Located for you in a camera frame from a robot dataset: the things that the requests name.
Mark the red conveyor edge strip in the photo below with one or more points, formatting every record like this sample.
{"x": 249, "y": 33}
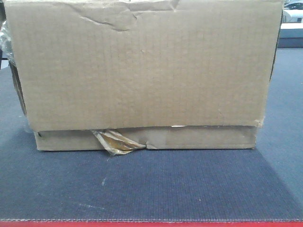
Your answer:
{"x": 146, "y": 224}

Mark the brown cardboard carton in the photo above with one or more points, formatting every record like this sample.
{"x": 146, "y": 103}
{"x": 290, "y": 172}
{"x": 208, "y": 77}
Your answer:
{"x": 126, "y": 75}

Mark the dark blue conveyor belt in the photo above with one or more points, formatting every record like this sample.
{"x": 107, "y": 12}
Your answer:
{"x": 261, "y": 184}

